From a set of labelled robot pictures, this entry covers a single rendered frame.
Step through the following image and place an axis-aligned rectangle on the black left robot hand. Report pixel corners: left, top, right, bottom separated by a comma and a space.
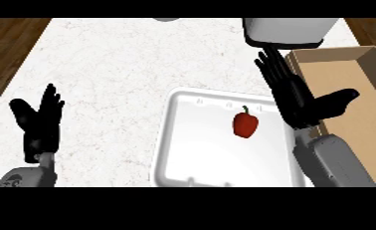
7, 83, 66, 164

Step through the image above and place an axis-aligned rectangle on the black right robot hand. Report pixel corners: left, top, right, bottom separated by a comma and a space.
252, 46, 361, 130

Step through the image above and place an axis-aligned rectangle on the brown cardboard box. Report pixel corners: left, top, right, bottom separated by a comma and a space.
283, 45, 376, 183

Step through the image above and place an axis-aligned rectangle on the red bell pepper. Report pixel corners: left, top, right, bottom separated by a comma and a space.
231, 105, 259, 139

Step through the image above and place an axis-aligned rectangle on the white plastic tray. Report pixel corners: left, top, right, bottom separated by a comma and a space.
149, 87, 308, 188

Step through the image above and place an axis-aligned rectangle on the white appliance with black base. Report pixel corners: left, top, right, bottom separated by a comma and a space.
240, 18, 340, 50

